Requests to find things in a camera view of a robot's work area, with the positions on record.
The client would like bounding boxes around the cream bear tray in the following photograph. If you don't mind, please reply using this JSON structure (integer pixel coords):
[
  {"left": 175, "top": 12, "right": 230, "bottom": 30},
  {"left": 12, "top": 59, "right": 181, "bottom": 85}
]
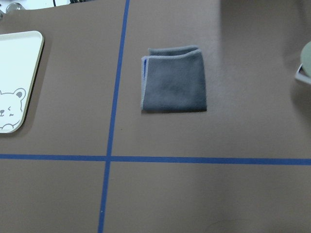
[{"left": 0, "top": 31, "right": 44, "bottom": 134}]

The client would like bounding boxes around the grey folded cloth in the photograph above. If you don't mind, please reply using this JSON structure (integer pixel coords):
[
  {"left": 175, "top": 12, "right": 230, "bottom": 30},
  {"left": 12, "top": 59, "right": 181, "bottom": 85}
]
[{"left": 140, "top": 45, "right": 207, "bottom": 113}]

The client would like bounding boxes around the pale green plate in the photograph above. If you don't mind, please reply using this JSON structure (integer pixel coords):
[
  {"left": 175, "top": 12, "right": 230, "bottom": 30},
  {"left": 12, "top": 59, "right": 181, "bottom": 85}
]
[{"left": 300, "top": 42, "right": 311, "bottom": 77}]

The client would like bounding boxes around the white wire rack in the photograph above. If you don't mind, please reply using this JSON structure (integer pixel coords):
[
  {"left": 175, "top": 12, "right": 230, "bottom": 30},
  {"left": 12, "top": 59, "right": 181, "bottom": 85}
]
[{"left": 294, "top": 64, "right": 311, "bottom": 85}]

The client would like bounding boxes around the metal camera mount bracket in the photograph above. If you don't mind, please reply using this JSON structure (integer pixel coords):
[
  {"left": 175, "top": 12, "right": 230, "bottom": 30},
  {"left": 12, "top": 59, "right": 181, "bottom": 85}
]
[{"left": 0, "top": 2, "right": 25, "bottom": 20}]

